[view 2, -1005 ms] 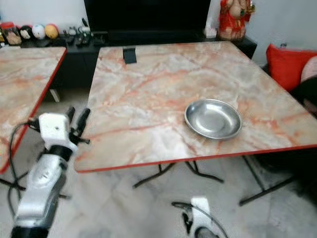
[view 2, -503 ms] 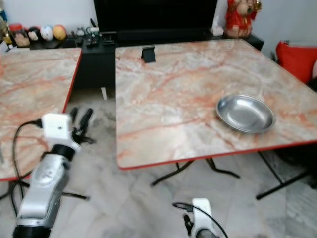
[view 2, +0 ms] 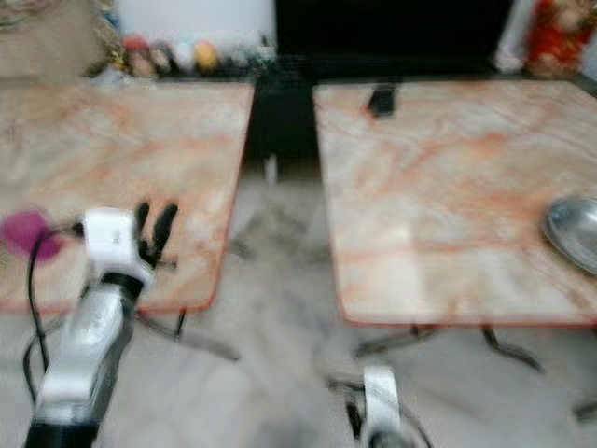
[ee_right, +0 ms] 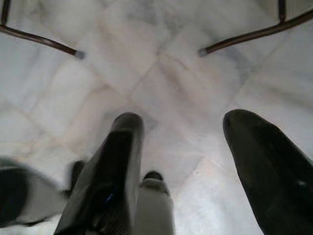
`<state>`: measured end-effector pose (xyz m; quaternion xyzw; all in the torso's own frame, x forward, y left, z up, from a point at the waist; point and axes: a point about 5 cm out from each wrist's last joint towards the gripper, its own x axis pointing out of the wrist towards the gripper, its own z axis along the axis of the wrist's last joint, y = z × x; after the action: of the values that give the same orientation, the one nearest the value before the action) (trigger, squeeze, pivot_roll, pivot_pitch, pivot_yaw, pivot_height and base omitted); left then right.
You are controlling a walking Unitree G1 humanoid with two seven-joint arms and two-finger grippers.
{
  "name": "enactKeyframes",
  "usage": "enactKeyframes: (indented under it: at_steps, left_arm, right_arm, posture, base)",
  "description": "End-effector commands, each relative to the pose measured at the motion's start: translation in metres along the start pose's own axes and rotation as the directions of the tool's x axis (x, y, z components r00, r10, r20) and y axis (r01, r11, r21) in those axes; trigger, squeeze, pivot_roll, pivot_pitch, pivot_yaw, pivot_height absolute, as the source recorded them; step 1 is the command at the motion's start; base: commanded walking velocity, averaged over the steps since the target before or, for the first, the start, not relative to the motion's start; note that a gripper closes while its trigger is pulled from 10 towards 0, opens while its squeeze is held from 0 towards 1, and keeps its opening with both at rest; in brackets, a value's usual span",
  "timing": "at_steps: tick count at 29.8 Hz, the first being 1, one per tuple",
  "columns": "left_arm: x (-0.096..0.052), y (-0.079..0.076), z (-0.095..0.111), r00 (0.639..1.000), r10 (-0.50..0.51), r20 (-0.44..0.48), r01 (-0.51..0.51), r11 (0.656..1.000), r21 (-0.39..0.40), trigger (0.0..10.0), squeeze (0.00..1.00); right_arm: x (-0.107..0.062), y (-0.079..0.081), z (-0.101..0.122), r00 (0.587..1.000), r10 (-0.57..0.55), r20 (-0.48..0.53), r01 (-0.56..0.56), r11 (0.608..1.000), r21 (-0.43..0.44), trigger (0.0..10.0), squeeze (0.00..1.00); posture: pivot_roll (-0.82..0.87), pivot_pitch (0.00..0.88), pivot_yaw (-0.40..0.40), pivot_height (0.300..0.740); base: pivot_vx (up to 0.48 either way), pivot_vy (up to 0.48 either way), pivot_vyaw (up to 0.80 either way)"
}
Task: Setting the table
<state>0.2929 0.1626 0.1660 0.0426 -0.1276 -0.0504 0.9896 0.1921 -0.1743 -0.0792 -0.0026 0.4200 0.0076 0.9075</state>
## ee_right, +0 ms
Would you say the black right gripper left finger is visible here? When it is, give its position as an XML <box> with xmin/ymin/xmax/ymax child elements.
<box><xmin>54</xmin><ymin>112</ymin><xmax>145</xmax><ymax>235</ymax></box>

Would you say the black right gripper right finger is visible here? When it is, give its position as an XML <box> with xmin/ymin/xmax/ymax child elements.
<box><xmin>223</xmin><ymin>109</ymin><xmax>313</xmax><ymax>235</ymax></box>

